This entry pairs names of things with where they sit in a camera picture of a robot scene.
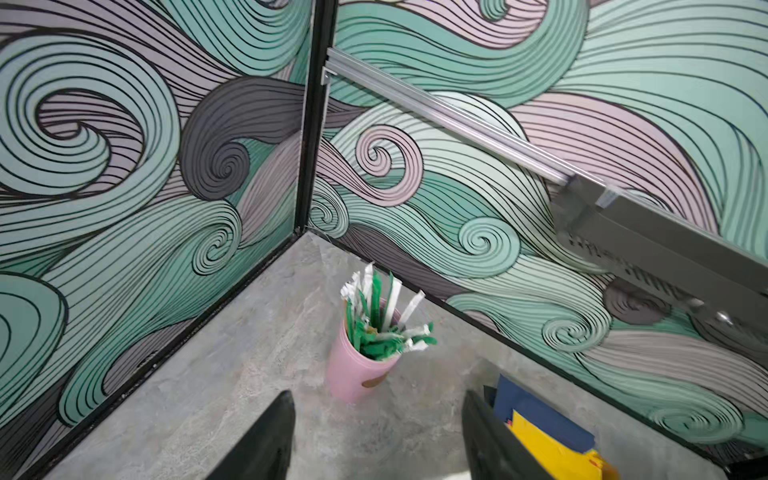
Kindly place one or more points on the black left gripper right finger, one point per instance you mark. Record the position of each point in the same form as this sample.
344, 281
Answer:
492, 450

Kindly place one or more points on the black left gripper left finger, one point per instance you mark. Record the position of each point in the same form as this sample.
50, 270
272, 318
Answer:
265, 450

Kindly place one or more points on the yellow paper napkin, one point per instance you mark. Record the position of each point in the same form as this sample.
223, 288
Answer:
558, 460

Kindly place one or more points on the pink straw holder cup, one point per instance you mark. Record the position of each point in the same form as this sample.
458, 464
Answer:
350, 376

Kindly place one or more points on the bundle of wrapped straws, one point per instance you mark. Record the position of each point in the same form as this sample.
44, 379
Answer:
372, 326

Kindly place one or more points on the grey aluminium rail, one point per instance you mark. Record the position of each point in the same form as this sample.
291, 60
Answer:
511, 149

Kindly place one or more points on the black enclosure corner post left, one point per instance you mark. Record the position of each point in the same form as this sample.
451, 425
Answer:
323, 29

